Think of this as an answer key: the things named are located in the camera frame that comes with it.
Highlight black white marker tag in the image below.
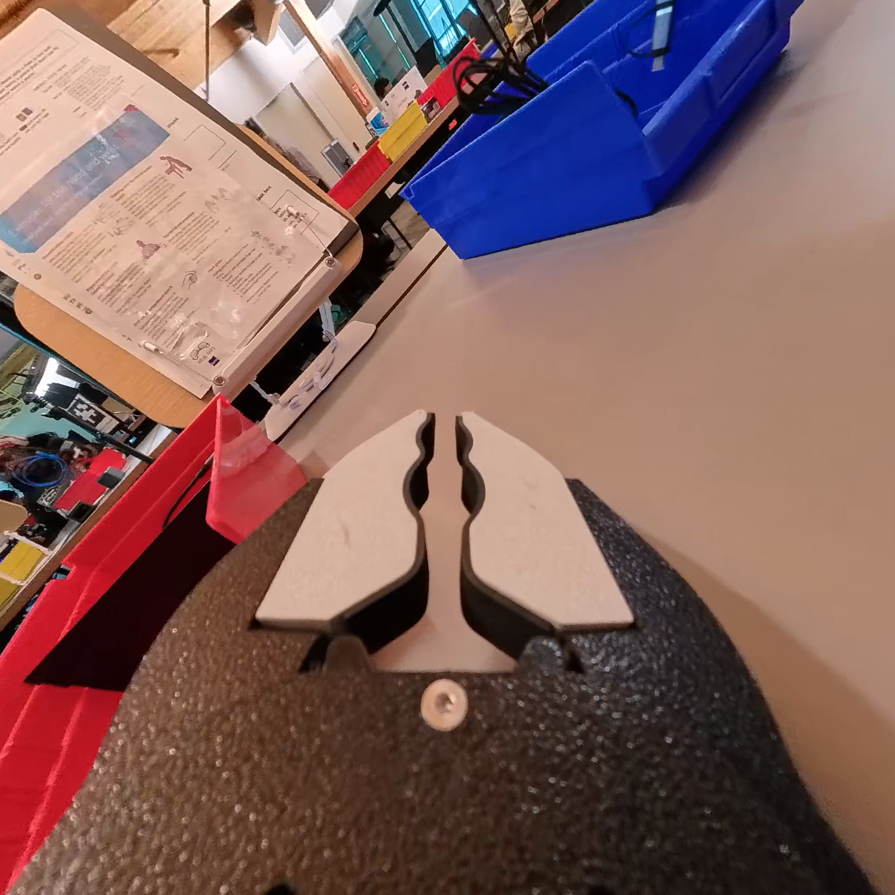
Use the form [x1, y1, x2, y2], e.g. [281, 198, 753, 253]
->
[66, 392, 116, 431]

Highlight black cable bundle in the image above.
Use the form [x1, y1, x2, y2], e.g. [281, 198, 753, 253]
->
[454, 42, 553, 116]

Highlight yellow plastic bin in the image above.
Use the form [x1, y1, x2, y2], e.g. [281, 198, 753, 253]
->
[0, 538, 50, 602]
[378, 100, 429, 160]

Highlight blue plastic bin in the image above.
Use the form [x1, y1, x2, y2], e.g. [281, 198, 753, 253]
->
[400, 0, 805, 261]

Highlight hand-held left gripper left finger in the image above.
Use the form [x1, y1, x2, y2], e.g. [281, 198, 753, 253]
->
[253, 409, 436, 654]

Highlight red plastic bin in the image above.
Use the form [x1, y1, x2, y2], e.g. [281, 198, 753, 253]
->
[0, 393, 309, 882]
[327, 143, 392, 209]
[420, 38, 483, 106]

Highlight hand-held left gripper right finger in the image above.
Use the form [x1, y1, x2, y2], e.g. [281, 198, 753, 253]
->
[454, 410, 636, 661]

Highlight grey desk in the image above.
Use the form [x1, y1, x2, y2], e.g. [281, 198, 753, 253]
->
[276, 0, 895, 895]

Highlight instruction sheet on stand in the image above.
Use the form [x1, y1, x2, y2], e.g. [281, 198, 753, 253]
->
[14, 0, 365, 429]

